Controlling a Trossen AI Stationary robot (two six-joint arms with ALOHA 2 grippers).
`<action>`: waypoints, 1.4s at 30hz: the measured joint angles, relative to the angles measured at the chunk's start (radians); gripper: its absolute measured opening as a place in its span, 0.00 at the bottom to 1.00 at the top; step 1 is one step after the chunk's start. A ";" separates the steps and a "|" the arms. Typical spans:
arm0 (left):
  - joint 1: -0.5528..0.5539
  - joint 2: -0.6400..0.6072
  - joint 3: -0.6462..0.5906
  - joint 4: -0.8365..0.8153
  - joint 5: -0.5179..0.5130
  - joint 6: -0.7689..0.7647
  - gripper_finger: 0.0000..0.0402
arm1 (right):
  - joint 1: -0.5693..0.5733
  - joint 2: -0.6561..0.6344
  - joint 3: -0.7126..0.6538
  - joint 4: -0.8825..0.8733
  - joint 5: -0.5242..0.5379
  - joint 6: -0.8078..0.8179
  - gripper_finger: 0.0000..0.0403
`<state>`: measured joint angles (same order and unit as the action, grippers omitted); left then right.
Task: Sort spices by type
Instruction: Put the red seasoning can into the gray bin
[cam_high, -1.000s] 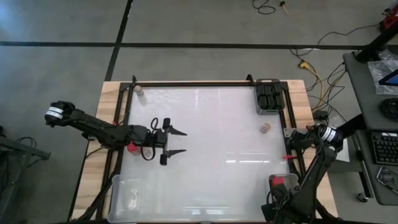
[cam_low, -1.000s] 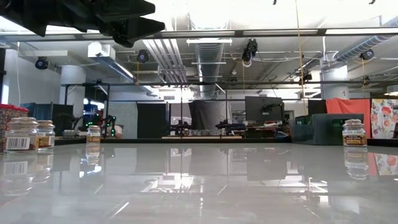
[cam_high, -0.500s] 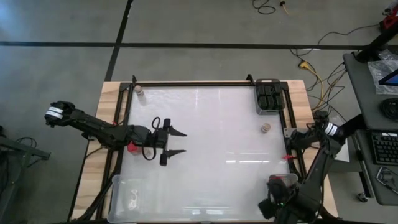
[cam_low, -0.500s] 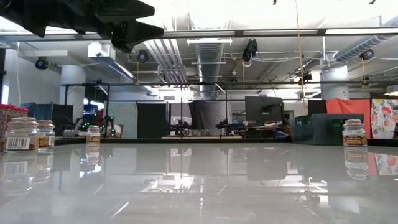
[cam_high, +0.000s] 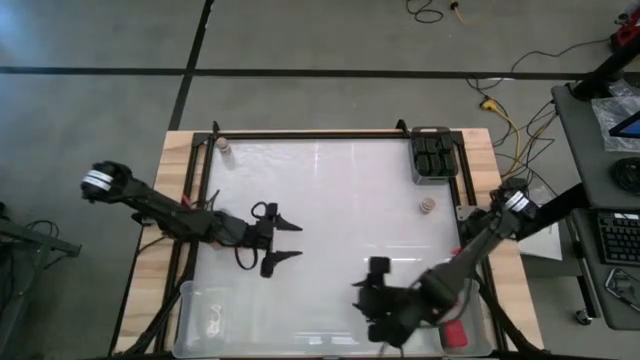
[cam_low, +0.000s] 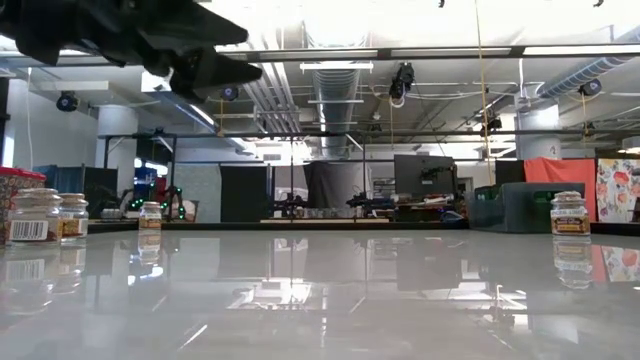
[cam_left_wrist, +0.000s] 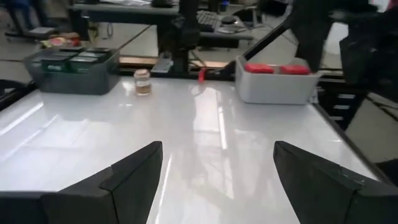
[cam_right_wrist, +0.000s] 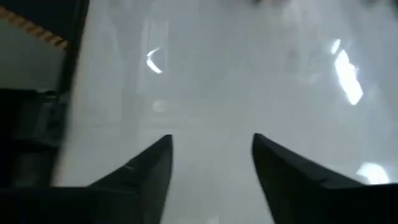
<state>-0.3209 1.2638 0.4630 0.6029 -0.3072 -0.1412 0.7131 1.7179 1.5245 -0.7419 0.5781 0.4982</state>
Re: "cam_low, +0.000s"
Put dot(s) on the black ceiling camera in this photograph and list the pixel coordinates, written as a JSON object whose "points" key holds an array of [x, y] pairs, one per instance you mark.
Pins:
{"points": [[402, 80]]}

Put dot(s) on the black table frame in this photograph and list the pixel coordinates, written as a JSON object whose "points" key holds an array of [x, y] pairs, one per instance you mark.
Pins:
{"points": [[240, 226]]}

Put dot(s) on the floral patterned cloth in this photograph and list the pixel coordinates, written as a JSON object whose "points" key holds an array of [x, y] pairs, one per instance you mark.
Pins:
{"points": [[617, 190]]}

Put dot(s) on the red smoked paprika tin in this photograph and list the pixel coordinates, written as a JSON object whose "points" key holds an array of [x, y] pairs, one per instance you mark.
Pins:
{"points": [[15, 185]]}

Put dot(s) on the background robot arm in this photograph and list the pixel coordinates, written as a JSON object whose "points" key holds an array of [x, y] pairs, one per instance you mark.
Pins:
{"points": [[175, 200]]}

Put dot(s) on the black ceiling spotlight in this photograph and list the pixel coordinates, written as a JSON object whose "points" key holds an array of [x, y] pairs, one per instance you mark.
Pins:
{"points": [[229, 92], [590, 87], [66, 101]]}

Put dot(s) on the grey overhead beam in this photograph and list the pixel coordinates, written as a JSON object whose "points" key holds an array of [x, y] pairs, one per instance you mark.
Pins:
{"points": [[350, 52]]}

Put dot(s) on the glass spice jar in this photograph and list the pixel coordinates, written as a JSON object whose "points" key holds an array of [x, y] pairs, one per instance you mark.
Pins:
{"points": [[570, 215], [35, 220], [75, 217], [150, 217]]}

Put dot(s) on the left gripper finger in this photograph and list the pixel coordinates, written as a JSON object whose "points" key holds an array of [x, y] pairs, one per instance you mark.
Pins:
{"points": [[210, 70], [200, 27]]}

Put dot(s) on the black computer monitor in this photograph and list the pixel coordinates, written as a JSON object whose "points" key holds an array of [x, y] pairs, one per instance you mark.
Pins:
{"points": [[425, 175]]}

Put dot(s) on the orange cloth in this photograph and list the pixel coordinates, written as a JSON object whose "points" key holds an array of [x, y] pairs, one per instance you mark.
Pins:
{"points": [[560, 170]]}

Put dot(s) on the black partition panel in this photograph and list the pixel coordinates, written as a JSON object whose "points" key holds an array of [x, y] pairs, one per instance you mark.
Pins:
{"points": [[243, 192]]}

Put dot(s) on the dark grey plastic bin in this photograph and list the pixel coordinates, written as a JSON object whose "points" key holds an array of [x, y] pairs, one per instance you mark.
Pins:
{"points": [[525, 215]]}

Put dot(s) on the black background rack frame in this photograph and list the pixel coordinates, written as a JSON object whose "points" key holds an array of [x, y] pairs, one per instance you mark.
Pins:
{"points": [[200, 135]]}

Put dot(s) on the silver ventilation duct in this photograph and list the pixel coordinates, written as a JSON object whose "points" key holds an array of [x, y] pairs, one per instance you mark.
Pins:
{"points": [[336, 100], [590, 70]]}

